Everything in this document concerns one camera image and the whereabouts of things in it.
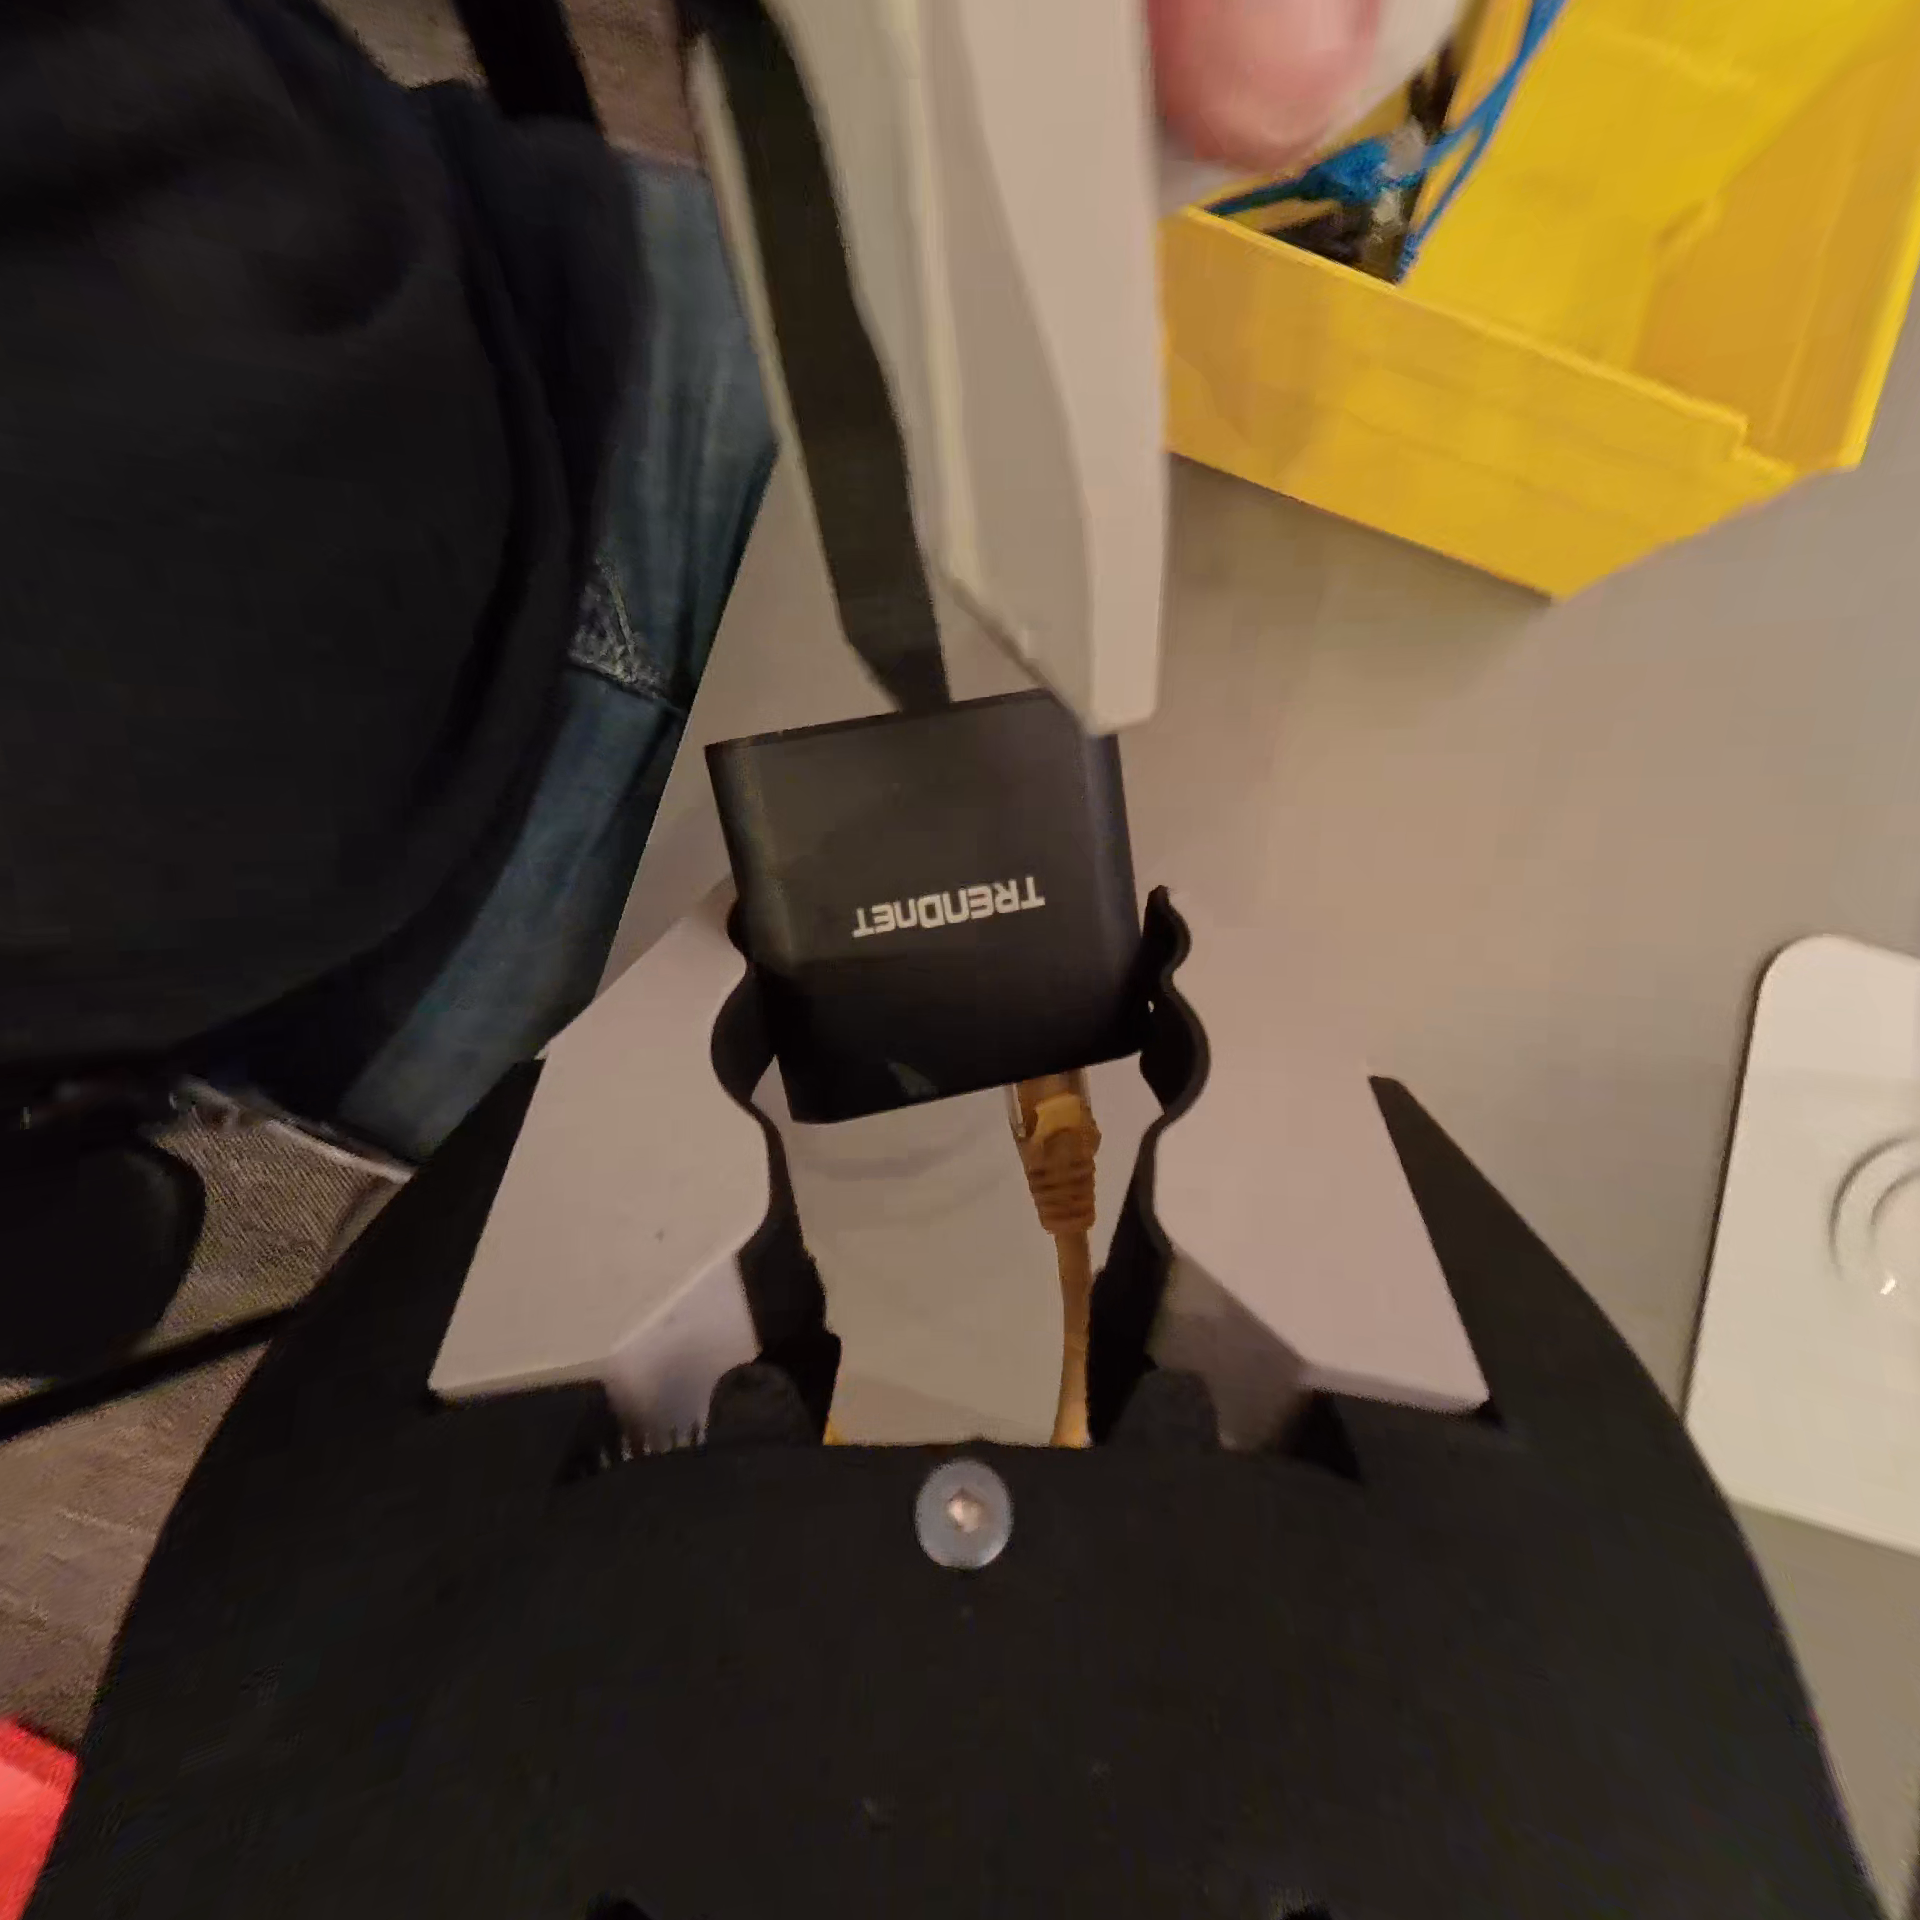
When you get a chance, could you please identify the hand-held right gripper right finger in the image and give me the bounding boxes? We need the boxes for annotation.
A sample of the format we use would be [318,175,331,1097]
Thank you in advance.
[1086,879,1490,1445]

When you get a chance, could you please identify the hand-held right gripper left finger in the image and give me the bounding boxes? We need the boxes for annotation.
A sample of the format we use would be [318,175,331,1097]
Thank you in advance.
[425,879,838,1445]

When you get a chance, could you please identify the yellow ethernet cable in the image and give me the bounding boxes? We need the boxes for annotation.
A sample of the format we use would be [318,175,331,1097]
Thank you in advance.
[1009,1066,1111,1447]

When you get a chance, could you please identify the blue ethernet cable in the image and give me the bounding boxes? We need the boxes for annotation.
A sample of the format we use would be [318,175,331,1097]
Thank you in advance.
[1207,0,1566,288]

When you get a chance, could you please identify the yellow plastic bin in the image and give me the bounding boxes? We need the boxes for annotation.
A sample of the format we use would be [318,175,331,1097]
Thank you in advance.
[1162,0,1920,601]

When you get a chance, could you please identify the black network switch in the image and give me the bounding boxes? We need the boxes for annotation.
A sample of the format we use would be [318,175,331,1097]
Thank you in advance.
[704,693,1161,1127]

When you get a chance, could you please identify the person's left hand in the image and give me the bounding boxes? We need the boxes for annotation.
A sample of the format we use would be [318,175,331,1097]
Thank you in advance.
[1144,0,1404,171]

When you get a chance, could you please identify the person's blue jeans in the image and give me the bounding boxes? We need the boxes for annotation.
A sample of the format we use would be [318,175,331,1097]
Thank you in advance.
[338,152,784,1163]

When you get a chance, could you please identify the clear sign stand white base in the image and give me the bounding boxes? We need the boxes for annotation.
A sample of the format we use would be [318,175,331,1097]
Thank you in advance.
[1681,936,1920,1523]

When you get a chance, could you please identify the black rounded object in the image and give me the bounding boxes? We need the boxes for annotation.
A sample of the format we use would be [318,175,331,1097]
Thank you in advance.
[0,1073,205,1384]

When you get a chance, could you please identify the person's black sweater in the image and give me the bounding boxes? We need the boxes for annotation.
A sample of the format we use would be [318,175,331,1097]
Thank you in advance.
[0,0,635,1057]

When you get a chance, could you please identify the red object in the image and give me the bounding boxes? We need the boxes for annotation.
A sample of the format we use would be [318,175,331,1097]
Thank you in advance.
[0,1718,80,1920]

